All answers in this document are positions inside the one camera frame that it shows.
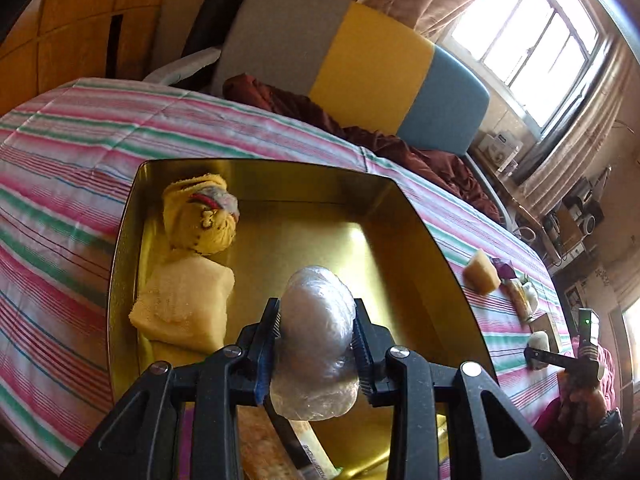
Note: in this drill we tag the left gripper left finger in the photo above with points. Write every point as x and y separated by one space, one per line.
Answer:
140 437

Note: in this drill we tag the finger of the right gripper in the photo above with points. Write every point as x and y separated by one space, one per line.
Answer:
537 359

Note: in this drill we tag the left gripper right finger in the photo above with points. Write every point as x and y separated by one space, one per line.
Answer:
488 437

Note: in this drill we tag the cream sock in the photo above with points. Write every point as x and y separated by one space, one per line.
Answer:
538 340

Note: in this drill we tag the white plastic ball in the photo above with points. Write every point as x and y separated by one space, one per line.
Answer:
531 296

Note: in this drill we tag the purple snack packet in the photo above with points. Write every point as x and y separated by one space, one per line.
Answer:
504 268

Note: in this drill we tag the yellow sponge block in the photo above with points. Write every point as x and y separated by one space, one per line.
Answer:
481 274

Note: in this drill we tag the green soda cracker pack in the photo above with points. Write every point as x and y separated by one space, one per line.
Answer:
273 447

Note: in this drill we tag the plastic bundle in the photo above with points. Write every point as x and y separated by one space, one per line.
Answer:
314 376

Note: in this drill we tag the beige paper box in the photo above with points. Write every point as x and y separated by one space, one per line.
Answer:
545 323

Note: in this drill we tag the Weidan cracker pack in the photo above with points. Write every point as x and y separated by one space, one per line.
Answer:
518 297

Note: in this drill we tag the person right hand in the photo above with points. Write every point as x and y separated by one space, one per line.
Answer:
581 408

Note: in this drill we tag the pink curtain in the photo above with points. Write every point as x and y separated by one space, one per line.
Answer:
551 169

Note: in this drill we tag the maroon blanket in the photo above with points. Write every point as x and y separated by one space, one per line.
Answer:
448 171

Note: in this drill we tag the white carton on desk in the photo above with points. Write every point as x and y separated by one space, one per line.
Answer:
500 148

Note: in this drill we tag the gold tin box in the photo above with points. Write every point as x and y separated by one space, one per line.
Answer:
361 227

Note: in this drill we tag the striped bed sheet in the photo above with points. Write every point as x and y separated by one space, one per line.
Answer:
68 158

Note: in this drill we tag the window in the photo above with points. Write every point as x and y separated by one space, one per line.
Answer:
534 53

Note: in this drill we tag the tricolour headboard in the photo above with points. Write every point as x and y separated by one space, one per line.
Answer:
360 66

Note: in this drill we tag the wooden wardrobe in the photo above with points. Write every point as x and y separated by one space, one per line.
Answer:
56 41

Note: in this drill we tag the black rolled mat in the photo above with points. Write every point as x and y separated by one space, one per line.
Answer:
212 25

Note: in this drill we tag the grey bed frame rail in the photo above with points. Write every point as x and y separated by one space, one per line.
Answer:
174 72

